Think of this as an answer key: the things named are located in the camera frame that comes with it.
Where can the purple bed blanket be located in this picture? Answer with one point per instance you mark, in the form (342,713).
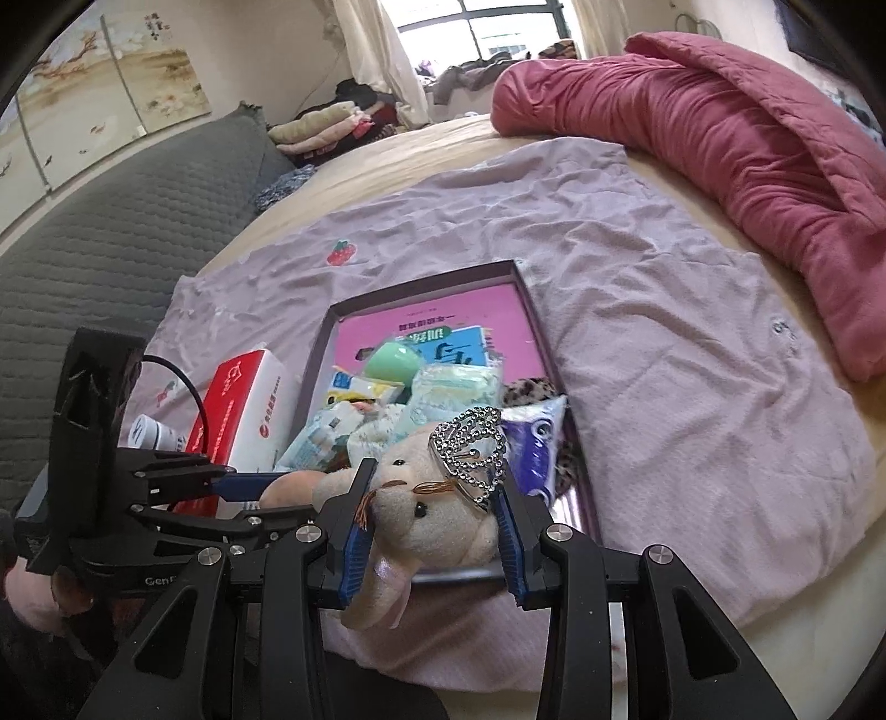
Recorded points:
(709,419)

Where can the grey quilted headboard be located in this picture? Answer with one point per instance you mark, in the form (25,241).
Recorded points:
(113,252)

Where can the wall mounted black television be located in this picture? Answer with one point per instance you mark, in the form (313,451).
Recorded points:
(828,34)

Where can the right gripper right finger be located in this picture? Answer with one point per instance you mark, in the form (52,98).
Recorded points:
(521,519)

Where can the yellow frog snack bag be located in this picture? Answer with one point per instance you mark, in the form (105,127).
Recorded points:
(346,387)

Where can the cream plush toy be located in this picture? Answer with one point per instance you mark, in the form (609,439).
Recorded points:
(294,489)

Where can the leopard print scrunchie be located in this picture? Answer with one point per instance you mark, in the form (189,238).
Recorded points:
(526,391)

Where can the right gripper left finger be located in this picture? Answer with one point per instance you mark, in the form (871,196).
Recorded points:
(349,533)

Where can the blue white tissue pack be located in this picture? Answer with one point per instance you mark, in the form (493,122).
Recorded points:
(533,433)

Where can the beige bed sheet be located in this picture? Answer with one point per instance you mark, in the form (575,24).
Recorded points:
(825,648)

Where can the pink quilted duvet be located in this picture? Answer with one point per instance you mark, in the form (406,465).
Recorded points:
(786,164)

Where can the dark tray with pink book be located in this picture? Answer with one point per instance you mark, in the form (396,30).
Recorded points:
(481,316)

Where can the white green wipes pack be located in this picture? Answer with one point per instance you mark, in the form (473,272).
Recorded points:
(342,435)

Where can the light green tissue pack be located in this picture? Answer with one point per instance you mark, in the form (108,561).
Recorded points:
(440,392)

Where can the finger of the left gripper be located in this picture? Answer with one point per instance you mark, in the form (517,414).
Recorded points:
(243,485)

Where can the green round soft object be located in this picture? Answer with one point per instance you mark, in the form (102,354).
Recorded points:
(394,362)

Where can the red tissue box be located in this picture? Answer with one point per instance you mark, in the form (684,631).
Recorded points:
(250,404)

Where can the wall painting panels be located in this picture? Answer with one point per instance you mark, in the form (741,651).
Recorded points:
(111,78)

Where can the folded clothes pile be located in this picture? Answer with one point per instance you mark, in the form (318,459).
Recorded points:
(321,131)

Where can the white cylindrical jar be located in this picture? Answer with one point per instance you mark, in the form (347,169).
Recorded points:
(146,433)

